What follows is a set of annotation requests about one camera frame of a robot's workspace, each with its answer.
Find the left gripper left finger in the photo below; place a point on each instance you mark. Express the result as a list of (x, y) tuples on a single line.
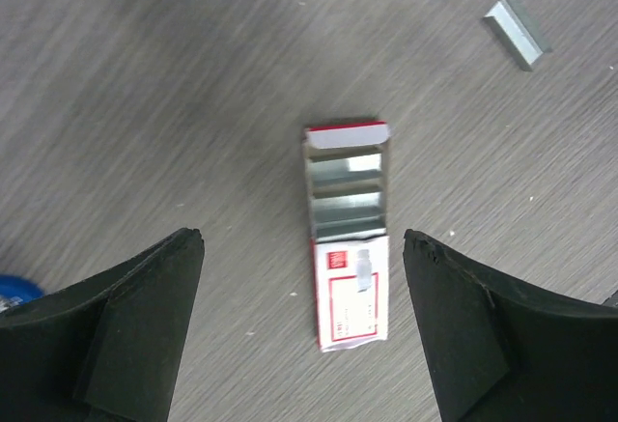
[(107, 348)]

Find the blue stapler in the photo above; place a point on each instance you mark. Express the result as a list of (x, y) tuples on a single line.
[(15, 290)]

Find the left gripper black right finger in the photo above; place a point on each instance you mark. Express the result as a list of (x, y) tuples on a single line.
[(501, 349)]

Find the grey staple strip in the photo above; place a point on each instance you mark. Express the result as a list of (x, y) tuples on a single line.
[(518, 32)]

